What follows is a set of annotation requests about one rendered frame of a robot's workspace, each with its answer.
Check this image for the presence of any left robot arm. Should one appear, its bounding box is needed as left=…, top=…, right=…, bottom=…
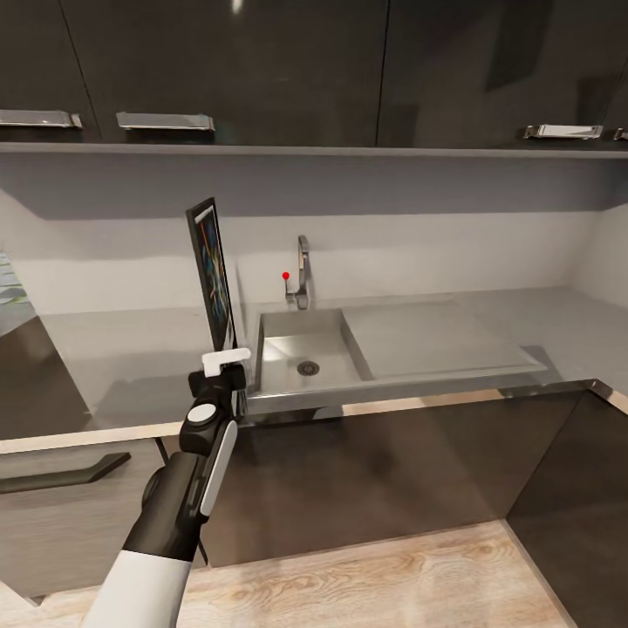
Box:
left=79, top=348, right=251, bottom=628

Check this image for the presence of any poster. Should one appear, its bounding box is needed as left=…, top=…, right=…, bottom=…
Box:
left=186, top=197, right=236, bottom=353

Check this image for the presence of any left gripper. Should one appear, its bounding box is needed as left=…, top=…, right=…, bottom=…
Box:
left=188, top=364, right=246, bottom=399

